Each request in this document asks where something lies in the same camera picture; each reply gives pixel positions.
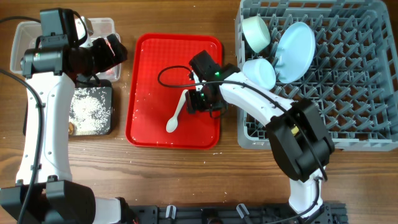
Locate brown food scrap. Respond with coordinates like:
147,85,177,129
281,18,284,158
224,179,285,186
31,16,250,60
68,122,76,136

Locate grey dishwasher rack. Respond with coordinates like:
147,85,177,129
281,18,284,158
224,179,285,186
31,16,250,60
235,0,397,151

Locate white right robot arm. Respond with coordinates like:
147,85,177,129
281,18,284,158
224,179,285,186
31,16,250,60
177,50,335,223

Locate green bowl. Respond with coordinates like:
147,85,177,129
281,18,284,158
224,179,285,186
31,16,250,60
242,16,271,53

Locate small light blue bowl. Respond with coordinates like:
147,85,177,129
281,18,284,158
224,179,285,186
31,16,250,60
243,58,276,90

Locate clear plastic waste bin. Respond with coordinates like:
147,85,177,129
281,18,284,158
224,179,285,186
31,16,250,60
9,17,121,82

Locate white plastic spoon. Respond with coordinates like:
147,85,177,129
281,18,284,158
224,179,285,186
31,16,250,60
166,90,188,133

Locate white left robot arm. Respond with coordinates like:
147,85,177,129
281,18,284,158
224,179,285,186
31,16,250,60
1,8,139,223

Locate large light blue plate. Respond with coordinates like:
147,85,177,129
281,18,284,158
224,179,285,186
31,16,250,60
275,22,316,83

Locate white rice grains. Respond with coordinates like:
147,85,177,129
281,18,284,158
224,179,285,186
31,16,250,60
69,87,113,136

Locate red snack wrapper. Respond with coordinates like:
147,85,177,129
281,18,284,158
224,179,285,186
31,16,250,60
105,39,113,75

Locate yellow plastic cup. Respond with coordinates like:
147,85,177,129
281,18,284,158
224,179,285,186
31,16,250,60
291,126,299,136

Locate red plastic tray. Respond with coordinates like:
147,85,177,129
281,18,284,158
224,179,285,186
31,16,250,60
125,33,223,150

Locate black waste tray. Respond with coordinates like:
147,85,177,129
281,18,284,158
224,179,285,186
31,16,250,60
28,77,113,139

